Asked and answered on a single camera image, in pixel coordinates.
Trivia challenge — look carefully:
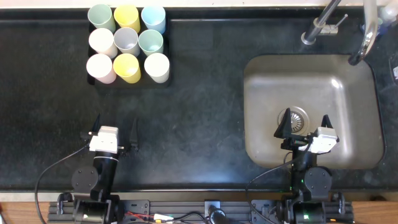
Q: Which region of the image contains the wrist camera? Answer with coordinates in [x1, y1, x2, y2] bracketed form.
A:
[89, 125, 119, 154]
[306, 126, 340, 155]

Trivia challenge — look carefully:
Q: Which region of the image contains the black cable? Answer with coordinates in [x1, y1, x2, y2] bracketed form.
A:
[34, 142, 91, 224]
[244, 141, 312, 223]

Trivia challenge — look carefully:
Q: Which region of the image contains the green cup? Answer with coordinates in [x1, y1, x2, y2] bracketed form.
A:
[87, 3, 117, 33]
[137, 29, 165, 57]

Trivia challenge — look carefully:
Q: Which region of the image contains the steel sink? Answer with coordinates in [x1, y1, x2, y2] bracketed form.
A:
[243, 54, 386, 170]

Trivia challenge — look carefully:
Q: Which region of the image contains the blue cup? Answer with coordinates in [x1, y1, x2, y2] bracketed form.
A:
[141, 5, 167, 35]

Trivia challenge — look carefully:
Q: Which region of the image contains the black tray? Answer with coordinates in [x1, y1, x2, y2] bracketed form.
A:
[86, 4, 172, 90]

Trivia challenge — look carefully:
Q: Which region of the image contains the white cup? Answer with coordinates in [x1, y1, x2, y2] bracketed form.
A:
[88, 27, 119, 59]
[143, 52, 171, 84]

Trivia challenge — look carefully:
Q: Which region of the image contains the yellow cup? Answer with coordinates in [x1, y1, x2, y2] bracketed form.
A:
[113, 4, 141, 34]
[112, 53, 142, 84]

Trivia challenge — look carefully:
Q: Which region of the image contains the blue soap bottle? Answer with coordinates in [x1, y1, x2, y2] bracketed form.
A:
[361, 0, 398, 35]

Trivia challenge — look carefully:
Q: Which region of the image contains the grey cup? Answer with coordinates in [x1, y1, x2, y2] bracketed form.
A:
[113, 27, 141, 58]

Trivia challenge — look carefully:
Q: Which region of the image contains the mounting rail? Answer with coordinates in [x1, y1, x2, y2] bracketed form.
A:
[48, 192, 355, 224]

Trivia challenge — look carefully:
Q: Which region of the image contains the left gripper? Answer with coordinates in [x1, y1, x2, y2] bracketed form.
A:
[80, 113, 140, 156]

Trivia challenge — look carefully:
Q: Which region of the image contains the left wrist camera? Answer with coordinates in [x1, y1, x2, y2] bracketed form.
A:
[89, 125, 119, 154]

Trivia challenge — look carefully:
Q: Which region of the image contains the steel tap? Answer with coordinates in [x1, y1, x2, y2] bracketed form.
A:
[300, 0, 380, 67]

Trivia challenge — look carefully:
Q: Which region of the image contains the pink cup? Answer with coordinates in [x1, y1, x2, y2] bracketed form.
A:
[86, 53, 118, 85]

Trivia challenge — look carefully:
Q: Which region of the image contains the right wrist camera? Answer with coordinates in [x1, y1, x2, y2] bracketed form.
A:
[306, 126, 340, 155]

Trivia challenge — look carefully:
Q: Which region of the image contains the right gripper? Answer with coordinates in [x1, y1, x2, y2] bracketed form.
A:
[273, 107, 335, 152]

